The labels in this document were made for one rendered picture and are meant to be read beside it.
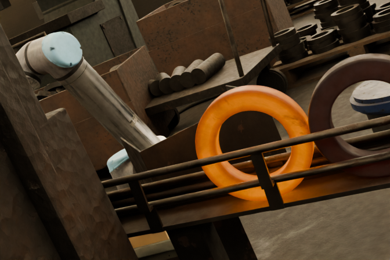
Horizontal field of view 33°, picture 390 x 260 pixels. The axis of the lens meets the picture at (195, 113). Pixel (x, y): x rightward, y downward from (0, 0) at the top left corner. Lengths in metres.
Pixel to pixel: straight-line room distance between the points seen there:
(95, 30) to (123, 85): 2.93
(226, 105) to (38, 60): 1.22
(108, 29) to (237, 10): 2.05
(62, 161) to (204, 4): 4.19
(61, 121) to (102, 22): 5.78
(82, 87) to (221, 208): 1.16
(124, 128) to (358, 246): 0.85
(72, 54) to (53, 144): 1.15
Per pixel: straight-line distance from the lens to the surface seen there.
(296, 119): 1.01
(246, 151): 0.99
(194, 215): 1.11
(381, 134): 1.05
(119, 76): 3.78
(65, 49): 2.13
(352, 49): 4.22
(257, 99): 1.01
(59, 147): 1.02
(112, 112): 2.24
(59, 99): 3.92
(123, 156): 2.49
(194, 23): 5.19
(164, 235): 2.48
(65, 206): 0.94
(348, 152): 1.02
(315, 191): 1.05
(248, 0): 5.08
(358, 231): 2.25
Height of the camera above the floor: 1.00
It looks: 12 degrees down
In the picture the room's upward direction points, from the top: 24 degrees counter-clockwise
